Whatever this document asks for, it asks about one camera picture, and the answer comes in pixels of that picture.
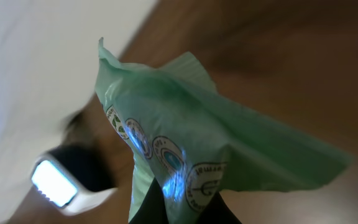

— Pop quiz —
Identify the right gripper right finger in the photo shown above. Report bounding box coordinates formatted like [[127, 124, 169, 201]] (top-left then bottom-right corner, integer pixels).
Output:
[[196, 193, 241, 224]]

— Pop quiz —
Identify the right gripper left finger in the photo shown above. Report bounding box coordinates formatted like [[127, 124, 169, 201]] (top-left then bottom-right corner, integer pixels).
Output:
[[129, 178, 169, 224]]

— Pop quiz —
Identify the green wet wipes packet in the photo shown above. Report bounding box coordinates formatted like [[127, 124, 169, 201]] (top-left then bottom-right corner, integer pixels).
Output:
[[95, 44, 351, 223]]

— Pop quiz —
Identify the white barcode scanner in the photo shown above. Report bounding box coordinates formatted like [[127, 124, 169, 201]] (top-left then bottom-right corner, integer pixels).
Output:
[[30, 144, 117, 216]]

